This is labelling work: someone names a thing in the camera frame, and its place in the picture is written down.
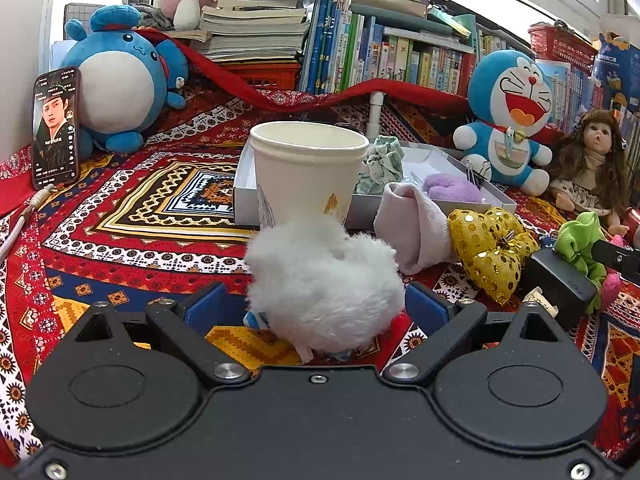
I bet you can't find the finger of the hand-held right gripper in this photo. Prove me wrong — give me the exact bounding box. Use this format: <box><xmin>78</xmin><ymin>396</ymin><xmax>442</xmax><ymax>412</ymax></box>
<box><xmin>592</xmin><ymin>240</ymin><xmax>640</xmax><ymax>286</ymax></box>

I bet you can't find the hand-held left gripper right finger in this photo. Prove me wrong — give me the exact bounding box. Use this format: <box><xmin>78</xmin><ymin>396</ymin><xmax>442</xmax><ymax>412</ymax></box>
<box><xmin>382</xmin><ymin>282</ymin><xmax>566</xmax><ymax>386</ymax></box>

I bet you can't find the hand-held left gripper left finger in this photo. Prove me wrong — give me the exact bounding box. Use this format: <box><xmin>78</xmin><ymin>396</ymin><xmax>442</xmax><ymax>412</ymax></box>
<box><xmin>75</xmin><ymin>281</ymin><xmax>251</xmax><ymax>386</ymax></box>

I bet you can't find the pink scrunchie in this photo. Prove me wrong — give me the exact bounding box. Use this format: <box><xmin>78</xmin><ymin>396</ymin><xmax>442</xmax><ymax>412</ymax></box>
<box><xmin>600</xmin><ymin>232</ymin><xmax>631</xmax><ymax>311</ymax></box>

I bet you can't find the black charger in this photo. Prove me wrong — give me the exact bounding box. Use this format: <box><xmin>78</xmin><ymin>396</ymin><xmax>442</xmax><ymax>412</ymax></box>
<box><xmin>520</xmin><ymin>249</ymin><xmax>598</xmax><ymax>331</ymax></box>

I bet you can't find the pink sock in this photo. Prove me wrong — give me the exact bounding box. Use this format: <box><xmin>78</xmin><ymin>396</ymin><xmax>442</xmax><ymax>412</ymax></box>
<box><xmin>374</xmin><ymin>181</ymin><xmax>458</xmax><ymax>276</ymax></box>

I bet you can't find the yellow sequin bow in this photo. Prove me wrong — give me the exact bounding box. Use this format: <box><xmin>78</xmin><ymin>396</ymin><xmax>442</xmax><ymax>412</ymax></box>
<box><xmin>447</xmin><ymin>206</ymin><xmax>541</xmax><ymax>306</ymax></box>

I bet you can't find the white fluffy scrunchie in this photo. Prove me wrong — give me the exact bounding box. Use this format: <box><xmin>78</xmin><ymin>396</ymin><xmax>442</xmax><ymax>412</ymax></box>
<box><xmin>244</xmin><ymin>215</ymin><xmax>407</xmax><ymax>353</ymax></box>

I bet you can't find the shallow white cardboard box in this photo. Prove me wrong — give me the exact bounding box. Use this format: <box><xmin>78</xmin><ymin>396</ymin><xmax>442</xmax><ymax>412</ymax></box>
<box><xmin>232</xmin><ymin>137</ymin><xmax>518</xmax><ymax>231</ymax></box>

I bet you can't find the purple fluffy scrunchie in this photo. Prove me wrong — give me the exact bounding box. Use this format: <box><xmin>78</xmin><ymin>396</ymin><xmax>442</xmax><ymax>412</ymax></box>
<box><xmin>422</xmin><ymin>172</ymin><xmax>483</xmax><ymax>204</ymax></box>

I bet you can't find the green floral scrunchie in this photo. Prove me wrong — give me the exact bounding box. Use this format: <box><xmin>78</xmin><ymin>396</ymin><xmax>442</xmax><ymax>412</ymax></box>
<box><xmin>356</xmin><ymin>135</ymin><xmax>405</xmax><ymax>196</ymax></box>

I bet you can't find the red can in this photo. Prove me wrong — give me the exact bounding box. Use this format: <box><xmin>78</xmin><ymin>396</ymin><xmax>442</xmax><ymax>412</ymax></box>
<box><xmin>621</xmin><ymin>208</ymin><xmax>640</xmax><ymax>248</ymax></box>

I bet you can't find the patterned red blanket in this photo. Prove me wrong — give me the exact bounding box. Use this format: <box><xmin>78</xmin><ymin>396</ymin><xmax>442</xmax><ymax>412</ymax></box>
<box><xmin>0</xmin><ymin>85</ymin><xmax>640</xmax><ymax>466</ymax></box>

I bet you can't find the brown-haired doll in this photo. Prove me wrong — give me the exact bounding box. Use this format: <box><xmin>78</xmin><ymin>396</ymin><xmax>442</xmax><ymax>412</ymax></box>
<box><xmin>547</xmin><ymin>109</ymin><xmax>636</xmax><ymax>233</ymax></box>

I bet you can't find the metal clip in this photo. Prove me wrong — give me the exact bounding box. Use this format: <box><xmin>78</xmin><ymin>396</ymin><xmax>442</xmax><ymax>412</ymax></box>
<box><xmin>462</xmin><ymin>156</ymin><xmax>493</xmax><ymax>181</ymax></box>

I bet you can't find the white paper cup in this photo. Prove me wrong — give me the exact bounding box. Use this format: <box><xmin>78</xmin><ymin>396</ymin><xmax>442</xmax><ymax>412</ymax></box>
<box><xmin>249</xmin><ymin>121</ymin><xmax>370</xmax><ymax>231</ymax></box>

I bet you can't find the blue carton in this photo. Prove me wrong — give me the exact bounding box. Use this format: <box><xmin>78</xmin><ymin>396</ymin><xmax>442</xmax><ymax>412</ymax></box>
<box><xmin>592</xmin><ymin>32</ymin><xmax>640</xmax><ymax>111</ymax></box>

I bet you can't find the white plastic pipe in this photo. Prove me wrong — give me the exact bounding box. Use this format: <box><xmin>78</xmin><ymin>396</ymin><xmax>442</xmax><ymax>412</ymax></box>
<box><xmin>367</xmin><ymin>91</ymin><xmax>386</xmax><ymax>148</ymax></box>

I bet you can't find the blue cat plush toy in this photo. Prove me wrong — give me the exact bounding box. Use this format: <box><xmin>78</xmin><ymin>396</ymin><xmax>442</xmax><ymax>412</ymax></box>
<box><xmin>452</xmin><ymin>50</ymin><xmax>553</xmax><ymax>197</ymax></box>

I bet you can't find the red plastic basket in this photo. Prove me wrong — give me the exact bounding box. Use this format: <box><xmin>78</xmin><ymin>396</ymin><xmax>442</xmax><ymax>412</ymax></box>
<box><xmin>528</xmin><ymin>21</ymin><xmax>598</xmax><ymax>63</ymax></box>

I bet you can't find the plain red cloth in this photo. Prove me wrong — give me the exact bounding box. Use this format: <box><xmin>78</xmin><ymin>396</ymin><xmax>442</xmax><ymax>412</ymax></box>
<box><xmin>137</xmin><ymin>29</ymin><xmax>471</xmax><ymax>113</ymax></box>

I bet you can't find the round blue plush toy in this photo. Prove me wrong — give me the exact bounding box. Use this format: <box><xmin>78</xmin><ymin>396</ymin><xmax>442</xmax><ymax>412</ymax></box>
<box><xmin>62</xmin><ymin>5</ymin><xmax>190</xmax><ymax>153</ymax></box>

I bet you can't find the smartphone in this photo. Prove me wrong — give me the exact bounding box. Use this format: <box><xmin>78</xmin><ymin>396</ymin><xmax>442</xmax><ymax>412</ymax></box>
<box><xmin>32</xmin><ymin>66</ymin><xmax>82</xmax><ymax>190</ymax></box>

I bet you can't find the red plastic crate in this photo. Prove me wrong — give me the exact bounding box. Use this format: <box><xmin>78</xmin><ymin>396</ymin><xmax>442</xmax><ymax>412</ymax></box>
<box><xmin>215</xmin><ymin>60</ymin><xmax>303</xmax><ymax>92</ymax></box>

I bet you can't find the row of upright books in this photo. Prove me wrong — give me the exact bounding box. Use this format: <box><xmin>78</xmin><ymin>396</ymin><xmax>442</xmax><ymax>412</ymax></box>
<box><xmin>300</xmin><ymin>0</ymin><xmax>601</xmax><ymax>126</ymax></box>

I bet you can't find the pile of flat books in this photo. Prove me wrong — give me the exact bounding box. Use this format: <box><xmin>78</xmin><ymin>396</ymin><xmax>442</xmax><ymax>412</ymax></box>
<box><xmin>162</xmin><ymin>0</ymin><xmax>311</xmax><ymax>63</ymax></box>

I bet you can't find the grey cloth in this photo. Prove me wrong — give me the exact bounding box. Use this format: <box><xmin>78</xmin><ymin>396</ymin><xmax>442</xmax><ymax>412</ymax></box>
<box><xmin>122</xmin><ymin>0</ymin><xmax>173</xmax><ymax>31</ymax></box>

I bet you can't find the phone strap cord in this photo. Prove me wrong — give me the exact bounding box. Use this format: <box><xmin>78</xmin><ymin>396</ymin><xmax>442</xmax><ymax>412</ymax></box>
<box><xmin>0</xmin><ymin>185</ymin><xmax>55</xmax><ymax>263</ymax></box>

